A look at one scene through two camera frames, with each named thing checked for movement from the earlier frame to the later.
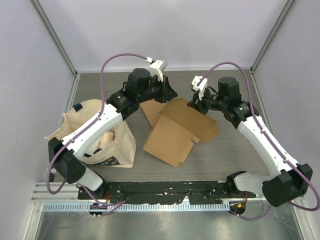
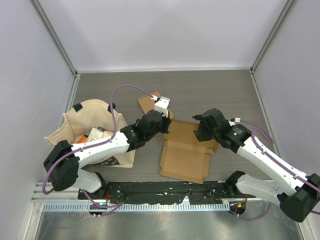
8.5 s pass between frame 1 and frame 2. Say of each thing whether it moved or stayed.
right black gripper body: moved
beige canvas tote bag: stayed
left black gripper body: moved
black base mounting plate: stayed
